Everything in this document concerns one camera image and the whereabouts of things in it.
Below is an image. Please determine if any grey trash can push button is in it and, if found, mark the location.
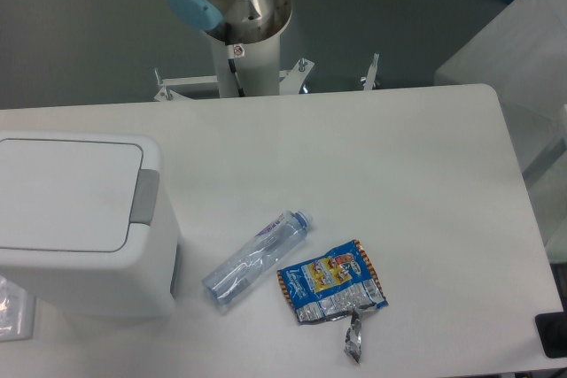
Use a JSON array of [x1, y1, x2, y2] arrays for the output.
[[129, 169, 159, 226]]

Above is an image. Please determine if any white trash can body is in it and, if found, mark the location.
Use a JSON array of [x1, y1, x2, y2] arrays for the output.
[[1, 130, 181, 317]]

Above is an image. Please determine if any white trash can lid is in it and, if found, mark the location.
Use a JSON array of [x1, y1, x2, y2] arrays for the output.
[[1, 139, 143, 252]]

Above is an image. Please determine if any clear empty plastic water bottle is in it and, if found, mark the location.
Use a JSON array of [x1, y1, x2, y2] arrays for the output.
[[202, 210, 313, 307]]

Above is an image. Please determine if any blue foil snack wrapper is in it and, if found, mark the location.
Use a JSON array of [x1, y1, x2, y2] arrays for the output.
[[277, 239, 389, 363]]

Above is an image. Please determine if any white side table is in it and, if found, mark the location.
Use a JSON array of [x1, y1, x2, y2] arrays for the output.
[[434, 0, 566, 264]]

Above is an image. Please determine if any clear plastic bag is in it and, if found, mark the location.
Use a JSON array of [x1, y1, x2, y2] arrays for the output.
[[1, 277, 35, 343]]

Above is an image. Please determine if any black device at table edge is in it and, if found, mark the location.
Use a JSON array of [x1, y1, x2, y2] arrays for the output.
[[535, 312, 567, 359]]

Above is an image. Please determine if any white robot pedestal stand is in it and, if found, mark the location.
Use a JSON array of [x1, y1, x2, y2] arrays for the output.
[[152, 35, 382, 103]]

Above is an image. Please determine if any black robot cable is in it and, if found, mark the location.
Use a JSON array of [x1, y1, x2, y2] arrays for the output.
[[223, 21, 246, 98]]

